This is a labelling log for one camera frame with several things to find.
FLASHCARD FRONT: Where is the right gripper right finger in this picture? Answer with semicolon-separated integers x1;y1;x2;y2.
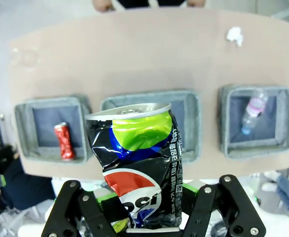
180;174;267;237

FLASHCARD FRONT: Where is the person's left hand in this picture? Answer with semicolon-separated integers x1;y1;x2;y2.
186;0;207;7

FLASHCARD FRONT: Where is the white paper ball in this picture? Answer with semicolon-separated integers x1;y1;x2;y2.
225;26;244;47

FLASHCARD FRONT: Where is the crushed black Pepsi can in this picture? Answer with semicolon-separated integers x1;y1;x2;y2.
84;102;184;229

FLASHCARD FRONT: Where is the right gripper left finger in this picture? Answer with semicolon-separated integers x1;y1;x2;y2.
41;180;133;237

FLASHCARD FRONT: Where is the crushed red soda can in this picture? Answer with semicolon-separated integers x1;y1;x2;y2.
54;122;76;161

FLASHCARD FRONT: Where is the grey fabric basket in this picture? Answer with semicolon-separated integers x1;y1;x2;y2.
218;85;289;160
100;90;201;162
14;95;92;165

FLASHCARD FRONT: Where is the clear plastic water bottle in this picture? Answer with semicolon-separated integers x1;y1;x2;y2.
240;90;269;135

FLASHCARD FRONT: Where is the person's right hand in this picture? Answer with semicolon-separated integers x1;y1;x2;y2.
92;0;117;12

